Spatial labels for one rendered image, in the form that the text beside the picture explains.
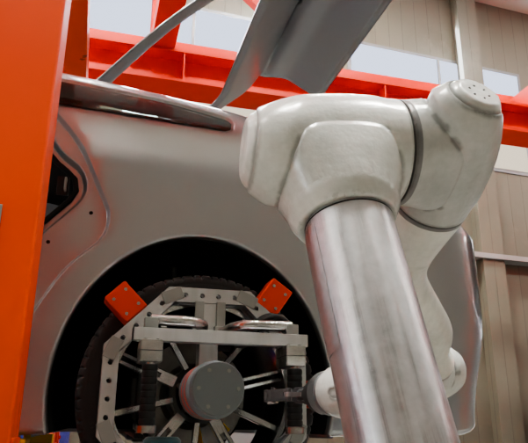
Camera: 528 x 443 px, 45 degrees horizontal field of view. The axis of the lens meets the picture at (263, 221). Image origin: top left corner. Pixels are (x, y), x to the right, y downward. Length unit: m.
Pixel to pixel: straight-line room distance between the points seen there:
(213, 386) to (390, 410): 1.01
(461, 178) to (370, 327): 0.27
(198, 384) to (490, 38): 8.51
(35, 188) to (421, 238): 0.82
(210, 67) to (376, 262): 4.04
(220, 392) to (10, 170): 0.69
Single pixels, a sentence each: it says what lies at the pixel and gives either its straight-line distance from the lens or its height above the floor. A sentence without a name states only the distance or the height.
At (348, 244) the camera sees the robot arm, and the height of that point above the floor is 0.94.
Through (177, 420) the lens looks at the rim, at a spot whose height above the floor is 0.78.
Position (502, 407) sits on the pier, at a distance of 7.67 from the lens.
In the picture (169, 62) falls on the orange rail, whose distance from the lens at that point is 4.58.
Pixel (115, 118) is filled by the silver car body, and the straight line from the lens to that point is 2.06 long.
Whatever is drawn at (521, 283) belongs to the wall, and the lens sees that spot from 8.33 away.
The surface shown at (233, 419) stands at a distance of 1.97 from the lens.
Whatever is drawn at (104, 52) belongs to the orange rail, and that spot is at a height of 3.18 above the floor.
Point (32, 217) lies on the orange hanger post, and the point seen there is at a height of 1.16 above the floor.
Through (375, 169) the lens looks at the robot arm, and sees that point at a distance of 0.69.
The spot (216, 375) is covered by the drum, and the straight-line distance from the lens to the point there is 1.55.
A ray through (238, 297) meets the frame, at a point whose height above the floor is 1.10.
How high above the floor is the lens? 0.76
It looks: 18 degrees up
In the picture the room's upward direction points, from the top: straight up
